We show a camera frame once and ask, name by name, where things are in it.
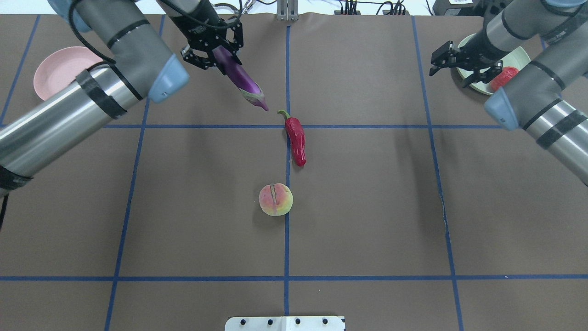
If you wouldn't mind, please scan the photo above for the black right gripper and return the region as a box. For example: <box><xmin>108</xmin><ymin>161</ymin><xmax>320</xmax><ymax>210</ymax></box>
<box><xmin>429</xmin><ymin>40</ymin><xmax>503</xmax><ymax>88</ymax></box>

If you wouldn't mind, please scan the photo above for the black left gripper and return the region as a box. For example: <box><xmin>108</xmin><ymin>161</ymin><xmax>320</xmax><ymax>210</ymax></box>
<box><xmin>181</xmin><ymin>16</ymin><xmax>244</xmax><ymax>70</ymax></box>

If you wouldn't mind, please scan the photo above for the purple eggplant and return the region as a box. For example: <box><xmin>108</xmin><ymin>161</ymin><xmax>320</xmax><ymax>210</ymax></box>
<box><xmin>212</xmin><ymin>46</ymin><xmax>269</xmax><ymax>111</ymax></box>

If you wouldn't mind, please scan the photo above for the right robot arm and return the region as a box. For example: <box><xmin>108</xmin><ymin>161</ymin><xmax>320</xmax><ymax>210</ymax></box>
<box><xmin>429</xmin><ymin>0</ymin><xmax>588</xmax><ymax>183</ymax></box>

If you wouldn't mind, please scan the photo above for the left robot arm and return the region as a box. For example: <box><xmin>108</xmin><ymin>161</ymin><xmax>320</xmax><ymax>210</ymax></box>
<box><xmin>0</xmin><ymin>0</ymin><xmax>189</xmax><ymax>216</ymax></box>

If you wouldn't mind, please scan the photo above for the green plate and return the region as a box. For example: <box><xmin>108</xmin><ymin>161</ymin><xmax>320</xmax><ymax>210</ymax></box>
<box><xmin>456</xmin><ymin>33</ymin><xmax>531</xmax><ymax>96</ymax></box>

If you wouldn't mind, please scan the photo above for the red chili pepper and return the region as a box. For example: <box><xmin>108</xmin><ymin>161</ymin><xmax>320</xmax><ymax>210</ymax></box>
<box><xmin>277</xmin><ymin>109</ymin><xmax>307</xmax><ymax>167</ymax></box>

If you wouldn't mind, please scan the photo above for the pink plate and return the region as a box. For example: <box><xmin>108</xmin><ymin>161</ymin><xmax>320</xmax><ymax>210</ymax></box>
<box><xmin>33</xmin><ymin>46</ymin><xmax>102</xmax><ymax>101</ymax></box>

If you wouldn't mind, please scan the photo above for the pink yellow peach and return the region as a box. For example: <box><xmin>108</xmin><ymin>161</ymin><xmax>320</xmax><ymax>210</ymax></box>
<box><xmin>258</xmin><ymin>183</ymin><xmax>293</xmax><ymax>217</ymax></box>

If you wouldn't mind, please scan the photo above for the aluminium frame post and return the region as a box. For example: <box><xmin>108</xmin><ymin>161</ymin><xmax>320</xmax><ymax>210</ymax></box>
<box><xmin>276</xmin><ymin>0</ymin><xmax>299</xmax><ymax>23</ymax></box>

